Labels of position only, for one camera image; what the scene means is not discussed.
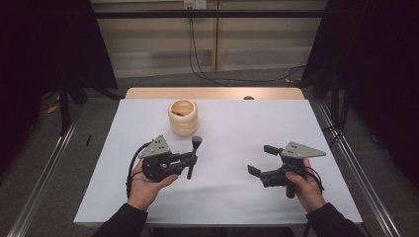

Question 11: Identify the black wall cable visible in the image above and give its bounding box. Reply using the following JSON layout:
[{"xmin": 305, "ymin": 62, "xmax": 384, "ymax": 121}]
[{"xmin": 188, "ymin": 8, "xmax": 307, "ymax": 84}]

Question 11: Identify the left hand-held gripper cable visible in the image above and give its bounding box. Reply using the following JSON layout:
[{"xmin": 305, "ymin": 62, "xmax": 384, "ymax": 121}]
[{"xmin": 126, "ymin": 141, "xmax": 153, "ymax": 199}]

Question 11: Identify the person's left hand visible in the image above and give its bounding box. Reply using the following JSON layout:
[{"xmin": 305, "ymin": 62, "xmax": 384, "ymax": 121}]
[{"xmin": 127, "ymin": 161, "xmax": 179, "ymax": 211}]

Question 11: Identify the wooden table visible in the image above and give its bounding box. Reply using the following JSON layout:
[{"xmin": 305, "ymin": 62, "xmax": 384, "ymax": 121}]
[{"xmin": 125, "ymin": 87, "xmax": 305, "ymax": 101}]

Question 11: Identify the hand-held gripper cable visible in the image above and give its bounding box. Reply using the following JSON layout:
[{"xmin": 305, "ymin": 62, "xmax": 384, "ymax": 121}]
[
  {"xmin": 304, "ymin": 166, "xmax": 325, "ymax": 193},
  {"xmin": 126, "ymin": 141, "xmax": 153, "ymax": 199}
]

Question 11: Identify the black curtain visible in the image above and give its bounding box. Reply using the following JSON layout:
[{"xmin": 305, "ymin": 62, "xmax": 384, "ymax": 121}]
[
  {"xmin": 0, "ymin": 0, "xmax": 119, "ymax": 172},
  {"xmin": 300, "ymin": 0, "xmax": 419, "ymax": 181}
]

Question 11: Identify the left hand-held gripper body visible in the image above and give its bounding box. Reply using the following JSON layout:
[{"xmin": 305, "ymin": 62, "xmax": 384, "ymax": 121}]
[{"xmin": 137, "ymin": 134, "xmax": 184, "ymax": 183}]

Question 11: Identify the aluminium floor rail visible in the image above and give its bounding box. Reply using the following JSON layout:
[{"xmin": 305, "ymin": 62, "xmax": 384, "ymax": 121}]
[
  {"xmin": 315, "ymin": 100, "xmax": 402, "ymax": 237},
  {"xmin": 6, "ymin": 105, "xmax": 85, "ymax": 237}
]

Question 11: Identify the cream ringed brush holder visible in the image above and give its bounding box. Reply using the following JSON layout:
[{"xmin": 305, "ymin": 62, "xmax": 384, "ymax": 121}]
[{"xmin": 167, "ymin": 99, "xmax": 200, "ymax": 137}]

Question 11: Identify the white wall socket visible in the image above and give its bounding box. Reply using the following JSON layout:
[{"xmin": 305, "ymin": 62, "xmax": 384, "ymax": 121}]
[{"xmin": 183, "ymin": 0, "xmax": 208, "ymax": 10}]

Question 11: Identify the right hand-held gripper cable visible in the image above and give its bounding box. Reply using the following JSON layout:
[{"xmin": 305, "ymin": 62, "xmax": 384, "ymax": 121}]
[{"xmin": 304, "ymin": 166, "xmax": 325, "ymax": 193}]

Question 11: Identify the white table sheet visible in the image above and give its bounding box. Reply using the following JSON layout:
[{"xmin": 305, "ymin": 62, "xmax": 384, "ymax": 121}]
[{"xmin": 72, "ymin": 98, "xmax": 364, "ymax": 227}]

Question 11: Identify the black metal stand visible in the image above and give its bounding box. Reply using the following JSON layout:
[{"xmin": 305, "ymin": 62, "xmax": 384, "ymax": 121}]
[
  {"xmin": 58, "ymin": 74, "xmax": 72, "ymax": 136},
  {"xmin": 330, "ymin": 70, "xmax": 341, "ymax": 130}
]

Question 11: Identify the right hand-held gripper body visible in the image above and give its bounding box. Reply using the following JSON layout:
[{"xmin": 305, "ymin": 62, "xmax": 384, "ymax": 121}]
[{"xmin": 260, "ymin": 141, "xmax": 327, "ymax": 198}]

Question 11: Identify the black makeup brush silver ferrule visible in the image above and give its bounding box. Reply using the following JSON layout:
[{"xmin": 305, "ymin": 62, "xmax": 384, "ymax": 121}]
[{"xmin": 186, "ymin": 135, "xmax": 204, "ymax": 181}]

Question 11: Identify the person's right hand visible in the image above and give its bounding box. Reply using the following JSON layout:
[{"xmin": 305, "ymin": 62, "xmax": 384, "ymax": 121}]
[{"xmin": 286, "ymin": 158, "xmax": 327, "ymax": 213}]

